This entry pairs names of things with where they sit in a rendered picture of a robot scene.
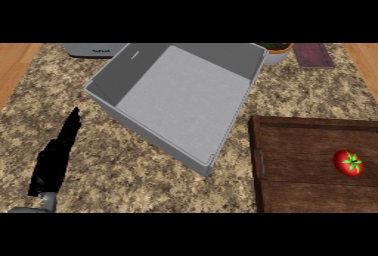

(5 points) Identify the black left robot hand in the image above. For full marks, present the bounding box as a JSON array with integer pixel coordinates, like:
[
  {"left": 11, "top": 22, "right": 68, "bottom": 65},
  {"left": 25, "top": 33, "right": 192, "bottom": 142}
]
[{"left": 27, "top": 106, "right": 83, "bottom": 198}]

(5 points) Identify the grey open box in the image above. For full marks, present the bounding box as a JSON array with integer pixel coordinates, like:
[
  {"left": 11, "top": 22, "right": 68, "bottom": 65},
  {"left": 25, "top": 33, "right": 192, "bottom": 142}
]
[{"left": 81, "top": 43, "right": 270, "bottom": 177}]

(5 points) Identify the dark wooden tray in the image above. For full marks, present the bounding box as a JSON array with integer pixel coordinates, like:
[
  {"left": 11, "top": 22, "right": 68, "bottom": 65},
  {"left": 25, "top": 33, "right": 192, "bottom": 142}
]
[{"left": 247, "top": 115, "right": 378, "bottom": 214}]

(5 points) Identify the red tomato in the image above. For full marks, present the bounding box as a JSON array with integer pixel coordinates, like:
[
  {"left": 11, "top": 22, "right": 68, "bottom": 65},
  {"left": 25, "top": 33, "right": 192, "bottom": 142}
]
[{"left": 332, "top": 149, "right": 365, "bottom": 177}]

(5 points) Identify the grey appliance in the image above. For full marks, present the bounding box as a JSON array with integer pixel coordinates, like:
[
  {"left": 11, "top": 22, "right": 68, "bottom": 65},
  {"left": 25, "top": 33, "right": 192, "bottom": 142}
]
[{"left": 61, "top": 43, "right": 130, "bottom": 59}]

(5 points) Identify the potted plant in white pot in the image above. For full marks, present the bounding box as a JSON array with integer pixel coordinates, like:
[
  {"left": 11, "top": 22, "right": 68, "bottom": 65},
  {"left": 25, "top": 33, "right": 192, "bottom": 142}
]
[{"left": 256, "top": 43, "right": 296, "bottom": 66}]

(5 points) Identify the maroon book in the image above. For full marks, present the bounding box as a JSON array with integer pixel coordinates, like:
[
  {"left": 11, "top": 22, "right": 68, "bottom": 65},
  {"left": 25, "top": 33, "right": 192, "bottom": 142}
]
[{"left": 293, "top": 43, "right": 337, "bottom": 70}]

